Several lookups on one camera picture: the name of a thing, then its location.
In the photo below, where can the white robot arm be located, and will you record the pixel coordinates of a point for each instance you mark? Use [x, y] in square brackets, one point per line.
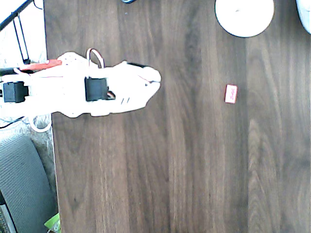
[60, 97]

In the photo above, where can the small red block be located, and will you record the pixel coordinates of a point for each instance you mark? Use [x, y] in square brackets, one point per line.
[231, 94]

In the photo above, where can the red clamp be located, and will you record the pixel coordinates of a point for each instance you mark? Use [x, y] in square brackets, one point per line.
[51, 63]

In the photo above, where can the dark round object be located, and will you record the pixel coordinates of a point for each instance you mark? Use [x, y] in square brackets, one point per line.
[128, 1]

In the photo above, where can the black metal stand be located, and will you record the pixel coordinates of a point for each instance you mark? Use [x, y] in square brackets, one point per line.
[20, 38]

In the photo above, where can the grey mesh chair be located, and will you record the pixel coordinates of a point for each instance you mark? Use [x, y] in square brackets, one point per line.
[22, 184]

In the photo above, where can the green object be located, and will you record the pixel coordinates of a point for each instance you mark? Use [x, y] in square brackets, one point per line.
[53, 223]

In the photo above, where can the white rounded object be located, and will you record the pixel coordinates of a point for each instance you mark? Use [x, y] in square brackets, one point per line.
[305, 14]

